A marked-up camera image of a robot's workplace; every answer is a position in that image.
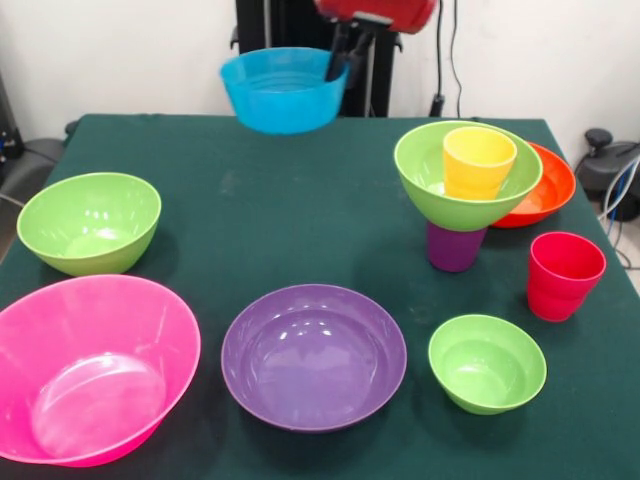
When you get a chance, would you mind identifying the black hanging cable with plug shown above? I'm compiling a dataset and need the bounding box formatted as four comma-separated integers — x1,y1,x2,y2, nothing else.
429,0,447,118

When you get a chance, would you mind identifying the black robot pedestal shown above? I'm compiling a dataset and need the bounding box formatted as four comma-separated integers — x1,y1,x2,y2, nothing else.
230,0,404,119

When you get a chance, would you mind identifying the thin black hanging cable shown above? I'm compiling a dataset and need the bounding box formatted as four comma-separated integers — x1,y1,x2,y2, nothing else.
449,0,482,124

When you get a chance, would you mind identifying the yellow plastic cup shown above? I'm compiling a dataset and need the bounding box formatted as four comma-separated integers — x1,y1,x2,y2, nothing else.
442,126,518,202

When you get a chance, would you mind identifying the purple plastic bowl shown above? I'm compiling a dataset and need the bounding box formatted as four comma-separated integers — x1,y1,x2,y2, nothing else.
220,283,408,434

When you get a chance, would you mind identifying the small green plastic bowl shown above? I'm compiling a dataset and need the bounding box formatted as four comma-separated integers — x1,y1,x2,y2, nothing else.
427,313,548,416

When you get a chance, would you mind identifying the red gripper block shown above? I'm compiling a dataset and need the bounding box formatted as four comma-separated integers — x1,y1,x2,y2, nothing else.
313,0,436,89

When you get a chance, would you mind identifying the tangle of cables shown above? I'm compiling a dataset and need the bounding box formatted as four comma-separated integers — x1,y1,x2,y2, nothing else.
599,152,640,274

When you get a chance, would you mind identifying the large pink plastic bowl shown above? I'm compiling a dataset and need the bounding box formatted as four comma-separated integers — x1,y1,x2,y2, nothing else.
0,273,203,469

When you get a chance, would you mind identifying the orange-red plastic bowl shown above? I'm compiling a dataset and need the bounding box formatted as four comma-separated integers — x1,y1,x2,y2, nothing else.
489,141,577,230

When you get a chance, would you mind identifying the dark green tablecloth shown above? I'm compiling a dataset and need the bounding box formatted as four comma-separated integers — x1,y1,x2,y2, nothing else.
0,113,640,480

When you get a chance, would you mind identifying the purple plastic cup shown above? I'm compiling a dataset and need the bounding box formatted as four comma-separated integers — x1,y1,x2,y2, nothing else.
425,222,488,274

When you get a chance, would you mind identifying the blue plastic bowl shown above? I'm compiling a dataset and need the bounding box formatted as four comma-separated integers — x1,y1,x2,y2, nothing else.
219,46,351,137

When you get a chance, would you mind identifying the black chair base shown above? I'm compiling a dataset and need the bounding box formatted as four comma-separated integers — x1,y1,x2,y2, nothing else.
574,128,640,221
0,137,66,211

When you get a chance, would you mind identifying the red plastic cup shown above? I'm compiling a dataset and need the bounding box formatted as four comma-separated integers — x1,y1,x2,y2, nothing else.
527,230,608,323

